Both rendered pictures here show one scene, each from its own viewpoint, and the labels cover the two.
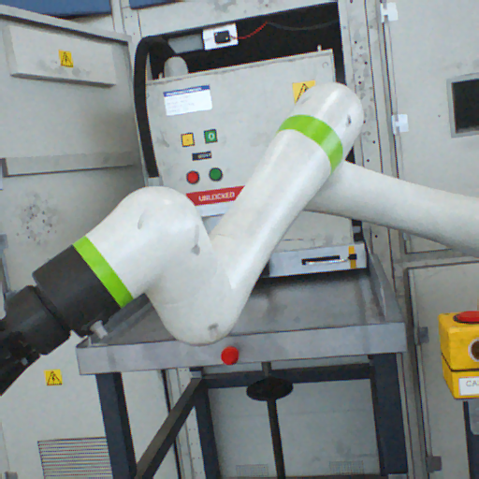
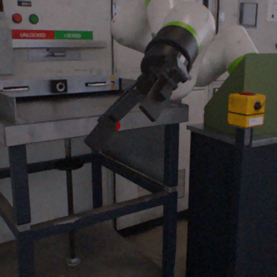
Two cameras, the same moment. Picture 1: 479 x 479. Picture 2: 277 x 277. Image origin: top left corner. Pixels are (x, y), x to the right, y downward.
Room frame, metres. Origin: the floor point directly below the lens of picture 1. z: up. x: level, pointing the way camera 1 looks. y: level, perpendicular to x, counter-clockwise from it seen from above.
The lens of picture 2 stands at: (0.13, 0.75, 1.04)
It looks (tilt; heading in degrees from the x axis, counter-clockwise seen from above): 14 degrees down; 316
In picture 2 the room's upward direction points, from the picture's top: straight up
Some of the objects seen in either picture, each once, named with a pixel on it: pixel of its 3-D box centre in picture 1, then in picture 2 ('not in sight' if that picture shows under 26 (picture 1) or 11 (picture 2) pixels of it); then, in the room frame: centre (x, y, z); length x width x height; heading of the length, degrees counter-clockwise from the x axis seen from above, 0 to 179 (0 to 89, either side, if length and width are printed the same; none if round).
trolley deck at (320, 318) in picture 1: (257, 301); (65, 107); (1.32, -0.02, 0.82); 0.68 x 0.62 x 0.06; 169
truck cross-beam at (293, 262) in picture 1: (258, 265); (55, 85); (1.41, -0.04, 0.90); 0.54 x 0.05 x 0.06; 79
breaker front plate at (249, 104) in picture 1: (244, 166); (54, 17); (1.39, -0.04, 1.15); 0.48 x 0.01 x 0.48; 79
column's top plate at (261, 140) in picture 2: not in sight; (251, 130); (0.82, -0.51, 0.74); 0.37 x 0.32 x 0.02; 75
